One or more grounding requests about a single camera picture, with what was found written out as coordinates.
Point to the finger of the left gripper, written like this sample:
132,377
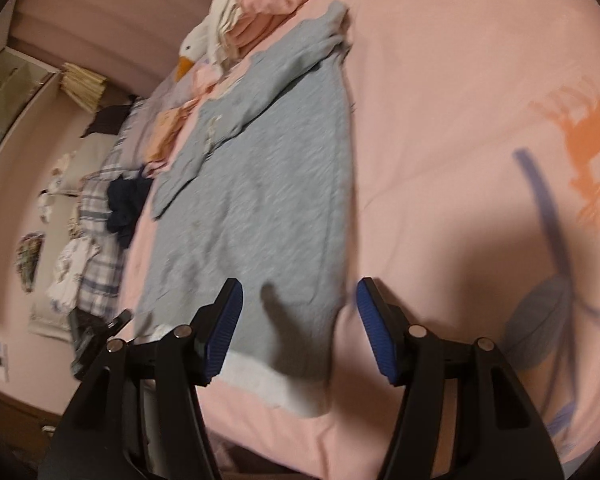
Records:
90,334

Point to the pink printed duvet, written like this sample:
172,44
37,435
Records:
468,342

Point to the small plush toys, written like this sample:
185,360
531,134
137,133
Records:
46,198

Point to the white wall shelf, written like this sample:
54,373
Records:
27,87

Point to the dark brown cushion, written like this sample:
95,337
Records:
109,120

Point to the white folded garment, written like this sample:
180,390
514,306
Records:
222,18

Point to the navy crumpled garment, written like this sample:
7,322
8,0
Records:
126,198

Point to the white printed garment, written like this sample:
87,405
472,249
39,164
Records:
68,272

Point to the plaid pillow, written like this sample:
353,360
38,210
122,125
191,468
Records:
101,279

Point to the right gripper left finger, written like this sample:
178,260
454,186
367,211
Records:
103,435

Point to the beige pillow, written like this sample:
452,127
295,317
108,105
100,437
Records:
89,157

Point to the grey New York sweatshirt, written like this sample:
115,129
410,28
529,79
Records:
261,192

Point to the pink folded garment pile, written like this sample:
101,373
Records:
256,20

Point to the orange printed folded garment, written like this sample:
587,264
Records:
167,126

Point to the grey lilac blanket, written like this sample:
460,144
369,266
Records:
139,127

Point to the white goose plush toy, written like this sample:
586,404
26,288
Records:
204,41

